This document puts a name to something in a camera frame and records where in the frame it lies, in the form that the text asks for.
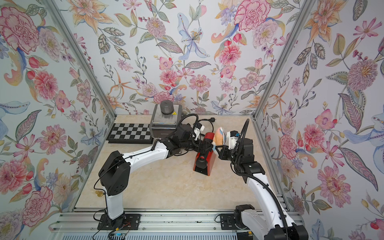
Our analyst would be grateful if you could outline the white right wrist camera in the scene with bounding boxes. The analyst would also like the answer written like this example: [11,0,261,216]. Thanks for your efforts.
[227,131,240,150]

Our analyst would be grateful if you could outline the red capsule coffee machine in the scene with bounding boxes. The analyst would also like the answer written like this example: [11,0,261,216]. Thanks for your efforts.
[194,133,216,176]

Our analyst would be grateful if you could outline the grey steel coffee machine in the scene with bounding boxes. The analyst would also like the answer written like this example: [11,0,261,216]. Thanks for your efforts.
[149,100,183,139]

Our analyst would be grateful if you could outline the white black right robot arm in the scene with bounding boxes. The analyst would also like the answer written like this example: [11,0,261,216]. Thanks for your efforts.
[216,120,309,240]

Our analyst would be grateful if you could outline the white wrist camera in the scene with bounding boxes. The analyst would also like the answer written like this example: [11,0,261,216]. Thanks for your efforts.
[194,123,205,141]
[227,131,240,150]

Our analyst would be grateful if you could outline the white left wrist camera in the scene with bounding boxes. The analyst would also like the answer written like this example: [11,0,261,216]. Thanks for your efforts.
[194,123,205,141]

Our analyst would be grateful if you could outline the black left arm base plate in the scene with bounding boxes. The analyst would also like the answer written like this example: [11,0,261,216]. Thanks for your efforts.
[97,214,142,231]

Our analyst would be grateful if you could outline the small brass knob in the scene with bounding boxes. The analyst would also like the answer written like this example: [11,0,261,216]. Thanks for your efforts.
[95,191,104,197]

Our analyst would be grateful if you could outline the aluminium front frame rail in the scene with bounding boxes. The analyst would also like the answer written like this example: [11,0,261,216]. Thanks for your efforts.
[49,208,307,234]

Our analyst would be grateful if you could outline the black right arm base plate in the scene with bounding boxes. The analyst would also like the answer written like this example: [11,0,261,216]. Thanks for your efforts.
[218,214,251,231]

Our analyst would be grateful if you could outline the black coffee machine power cable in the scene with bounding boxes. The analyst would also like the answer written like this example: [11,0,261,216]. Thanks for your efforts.
[191,117,217,133]

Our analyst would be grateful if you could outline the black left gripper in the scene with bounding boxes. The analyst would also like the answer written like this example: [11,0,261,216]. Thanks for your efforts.
[179,137,214,152]

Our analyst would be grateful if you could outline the black white checkerboard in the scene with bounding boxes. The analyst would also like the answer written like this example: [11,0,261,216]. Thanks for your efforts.
[107,123,154,144]

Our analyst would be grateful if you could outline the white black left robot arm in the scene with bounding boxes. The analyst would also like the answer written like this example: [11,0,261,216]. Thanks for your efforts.
[97,114,204,228]

